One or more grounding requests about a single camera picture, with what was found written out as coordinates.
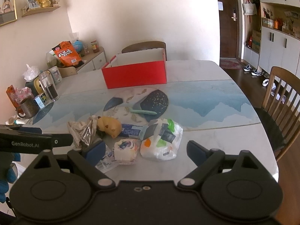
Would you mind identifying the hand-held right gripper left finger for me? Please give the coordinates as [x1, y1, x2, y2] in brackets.
[33, 139, 117, 191]

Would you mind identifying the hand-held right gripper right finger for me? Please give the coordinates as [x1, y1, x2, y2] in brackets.
[177, 140, 259, 190]

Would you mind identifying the silver wrapper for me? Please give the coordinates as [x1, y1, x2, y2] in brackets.
[67, 116, 99, 149]

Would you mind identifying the round bread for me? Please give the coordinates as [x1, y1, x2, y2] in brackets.
[113, 138, 139, 165]

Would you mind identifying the yellow capybara toy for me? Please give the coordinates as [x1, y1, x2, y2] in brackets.
[97, 116, 122, 139]

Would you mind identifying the white plastic bag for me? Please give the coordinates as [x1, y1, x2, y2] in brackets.
[140, 118, 183, 161]

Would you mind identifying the blue rectangular packet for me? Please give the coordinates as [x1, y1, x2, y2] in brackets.
[120, 123, 163, 140]

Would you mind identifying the mint green pen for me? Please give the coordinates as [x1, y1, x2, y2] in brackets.
[130, 107, 158, 116]

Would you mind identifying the red cardboard box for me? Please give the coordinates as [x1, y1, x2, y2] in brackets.
[101, 48, 167, 89]

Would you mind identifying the person's left hand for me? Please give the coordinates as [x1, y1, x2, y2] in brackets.
[0, 153, 21, 204]

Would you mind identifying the dark metal mug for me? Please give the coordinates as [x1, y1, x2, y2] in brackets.
[16, 97, 39, 119]

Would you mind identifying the puzzle cube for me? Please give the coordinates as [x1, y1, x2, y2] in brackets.
[35, 93, 50, 109]

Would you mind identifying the orange paper packet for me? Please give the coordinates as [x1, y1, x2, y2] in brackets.
[6, 85, 18, 108]

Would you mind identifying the pink wrapped candy bag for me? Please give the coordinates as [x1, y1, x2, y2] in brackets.
[15, 87, 35, 104]

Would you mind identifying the yellow and black container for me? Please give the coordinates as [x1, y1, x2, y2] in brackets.
[25, 77, 44, 97]

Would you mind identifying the glass pitcher with dark liquid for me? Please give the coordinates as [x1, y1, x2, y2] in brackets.
[38, 71, 59, 102]

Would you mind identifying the clear crumpled plastic bag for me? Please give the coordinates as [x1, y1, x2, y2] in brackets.
[22, 64, 40, 83]

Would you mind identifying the white printed canister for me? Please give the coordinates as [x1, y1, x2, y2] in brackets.
[48, 66, 63, 85]

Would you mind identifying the white crinkled packet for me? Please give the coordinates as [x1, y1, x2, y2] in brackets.
[45, 50, 58, 69]

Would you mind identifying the white side cabinet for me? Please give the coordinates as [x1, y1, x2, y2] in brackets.
[77, 46, 107, 72]

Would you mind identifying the patterned door rug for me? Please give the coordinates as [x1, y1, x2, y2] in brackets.
[220, 59, 244, 70]

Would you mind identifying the orange snack bag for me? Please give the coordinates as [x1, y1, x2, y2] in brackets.
[52, 41, 83, 67]

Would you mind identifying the wooden chair with slatted back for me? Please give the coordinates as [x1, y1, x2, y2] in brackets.
[253, 66, 300, 162]

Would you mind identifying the blue ball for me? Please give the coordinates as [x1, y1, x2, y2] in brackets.
[72, 39, 83, 52]

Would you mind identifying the wooden chair with curved back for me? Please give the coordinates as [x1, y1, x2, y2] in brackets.
[121, 41, 167, 61]

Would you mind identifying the cardboard carton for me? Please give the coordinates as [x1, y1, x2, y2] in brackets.
[251, 29, 262, 53]

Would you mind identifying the dark wooden door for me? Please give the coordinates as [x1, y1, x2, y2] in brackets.
[215, 0, 240, 59]

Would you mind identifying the white tall cabinet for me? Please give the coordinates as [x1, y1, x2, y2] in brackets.
[241, 0, 300, 76]

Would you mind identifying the hanging tote bag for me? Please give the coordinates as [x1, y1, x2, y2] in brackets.
[242, 0, 258, 16]

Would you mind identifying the wooden wall shelf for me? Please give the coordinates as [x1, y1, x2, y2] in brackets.
[21, 6, 61, 17]

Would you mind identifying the gold framed wall picture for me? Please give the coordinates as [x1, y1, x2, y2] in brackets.
[0, 0, 18, 28]

